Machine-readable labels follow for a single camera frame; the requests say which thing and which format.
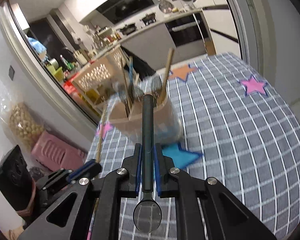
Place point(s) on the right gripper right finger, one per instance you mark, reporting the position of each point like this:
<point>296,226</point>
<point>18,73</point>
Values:
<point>205,209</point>

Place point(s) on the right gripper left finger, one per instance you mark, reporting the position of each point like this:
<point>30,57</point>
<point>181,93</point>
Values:
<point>90,210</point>

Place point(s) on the beige plastic utensil holder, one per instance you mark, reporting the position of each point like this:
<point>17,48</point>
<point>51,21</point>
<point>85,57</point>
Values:
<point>166,123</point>

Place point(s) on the wooden chopstick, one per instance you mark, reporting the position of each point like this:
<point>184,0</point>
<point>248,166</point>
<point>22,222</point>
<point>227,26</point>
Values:
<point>166,75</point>
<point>100,135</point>
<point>122,61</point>
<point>136,84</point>

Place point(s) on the blue patterned chopstick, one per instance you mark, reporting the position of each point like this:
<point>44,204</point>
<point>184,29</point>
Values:
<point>131,86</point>

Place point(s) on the black slotted spoon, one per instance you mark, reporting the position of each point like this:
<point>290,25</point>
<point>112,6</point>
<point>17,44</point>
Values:
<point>156,86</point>

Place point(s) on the person's left hand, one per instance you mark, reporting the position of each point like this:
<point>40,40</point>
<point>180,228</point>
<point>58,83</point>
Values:
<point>13,234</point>

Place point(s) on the pink plastic stool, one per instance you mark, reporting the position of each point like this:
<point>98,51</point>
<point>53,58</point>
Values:
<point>54,154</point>

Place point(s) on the bag of nuts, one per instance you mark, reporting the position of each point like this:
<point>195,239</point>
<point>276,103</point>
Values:
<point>20,123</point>

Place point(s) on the grey checked tablecloth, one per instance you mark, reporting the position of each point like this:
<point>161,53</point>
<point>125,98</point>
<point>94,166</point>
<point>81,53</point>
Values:
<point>244,134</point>

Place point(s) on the beige perforated storage cart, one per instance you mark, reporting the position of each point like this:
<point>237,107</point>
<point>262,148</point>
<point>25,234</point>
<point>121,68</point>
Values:
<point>95,81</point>

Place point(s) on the black wok on stove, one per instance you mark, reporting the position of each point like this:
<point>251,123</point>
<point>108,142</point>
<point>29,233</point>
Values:
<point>128,29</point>

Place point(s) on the black built-in oven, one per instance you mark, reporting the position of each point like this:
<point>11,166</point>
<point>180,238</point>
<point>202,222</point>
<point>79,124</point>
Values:
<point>187,29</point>

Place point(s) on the black pot on stove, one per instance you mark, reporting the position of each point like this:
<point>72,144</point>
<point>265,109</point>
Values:
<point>149,19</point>

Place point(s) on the black range hood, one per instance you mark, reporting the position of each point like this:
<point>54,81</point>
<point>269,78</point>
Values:
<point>117,10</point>

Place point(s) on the white refrigerator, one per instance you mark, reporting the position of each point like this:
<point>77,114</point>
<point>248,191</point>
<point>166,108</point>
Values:
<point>221,24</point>

